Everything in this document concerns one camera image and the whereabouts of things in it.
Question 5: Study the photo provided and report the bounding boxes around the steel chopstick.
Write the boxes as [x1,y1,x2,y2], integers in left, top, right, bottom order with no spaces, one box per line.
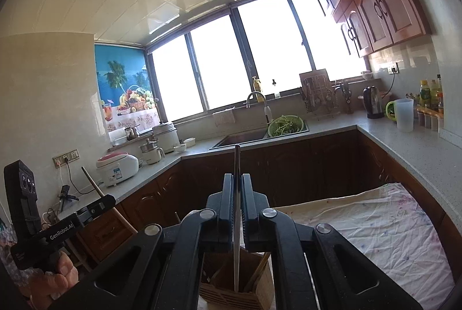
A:
[232,144,241,293]

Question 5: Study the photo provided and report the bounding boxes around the wooden chopstick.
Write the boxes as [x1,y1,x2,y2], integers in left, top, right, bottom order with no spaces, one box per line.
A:
[244,252,270,292]
[81,166,137,235]

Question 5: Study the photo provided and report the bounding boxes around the kitchen faucet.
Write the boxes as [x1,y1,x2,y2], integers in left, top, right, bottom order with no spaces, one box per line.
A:
[246,91,273,124]

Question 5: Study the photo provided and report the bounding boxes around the person left hand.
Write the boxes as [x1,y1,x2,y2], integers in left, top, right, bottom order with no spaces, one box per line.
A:
[29,251,78,309]

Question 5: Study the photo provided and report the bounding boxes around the wooden utensil holder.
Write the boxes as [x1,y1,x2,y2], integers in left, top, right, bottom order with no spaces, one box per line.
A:
[199,248,275,309]

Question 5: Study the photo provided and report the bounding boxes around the white dotted tablecloth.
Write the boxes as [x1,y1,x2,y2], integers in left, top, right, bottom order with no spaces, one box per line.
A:
[279,183,455,309]

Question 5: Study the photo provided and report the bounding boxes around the white rice cooker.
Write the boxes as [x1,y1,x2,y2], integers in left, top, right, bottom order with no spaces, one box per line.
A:
[96,152,139,187]

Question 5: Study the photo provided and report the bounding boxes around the small white electric pot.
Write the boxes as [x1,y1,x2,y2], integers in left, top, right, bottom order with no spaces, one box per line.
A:
[139,139,165,164]

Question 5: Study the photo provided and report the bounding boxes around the large white cooker pot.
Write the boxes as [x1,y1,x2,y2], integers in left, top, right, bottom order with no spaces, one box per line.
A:
[152,122,180,153]

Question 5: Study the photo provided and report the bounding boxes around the green vegetable colander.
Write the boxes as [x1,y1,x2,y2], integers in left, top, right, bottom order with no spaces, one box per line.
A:
[268,115,305,137]

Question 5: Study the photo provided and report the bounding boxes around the hanging dish cloth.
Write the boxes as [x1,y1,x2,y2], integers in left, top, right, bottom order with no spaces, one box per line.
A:
[212,108,236,126]

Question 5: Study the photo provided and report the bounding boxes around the beach fruit poster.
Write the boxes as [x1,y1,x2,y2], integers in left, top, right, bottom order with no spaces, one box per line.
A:
[95,45,160,132]

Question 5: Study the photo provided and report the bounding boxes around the knife block rack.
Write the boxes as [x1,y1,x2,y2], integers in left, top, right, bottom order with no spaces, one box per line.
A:
[299,69,339,116]

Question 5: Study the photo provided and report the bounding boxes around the translucent plastic pitcher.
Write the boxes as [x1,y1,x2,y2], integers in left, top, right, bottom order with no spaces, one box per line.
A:
[394,99,413,132]

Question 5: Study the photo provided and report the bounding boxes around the dish soap bottle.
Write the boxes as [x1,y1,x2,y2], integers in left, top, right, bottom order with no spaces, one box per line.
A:
[252,76,265,103]

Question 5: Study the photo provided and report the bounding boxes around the green tea bottle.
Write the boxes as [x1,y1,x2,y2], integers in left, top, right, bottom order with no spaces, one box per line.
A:
[419,79,431,108]

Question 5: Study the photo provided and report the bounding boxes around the wall power socket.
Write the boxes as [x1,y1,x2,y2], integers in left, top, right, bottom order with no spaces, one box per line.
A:
[53,150,80,168]

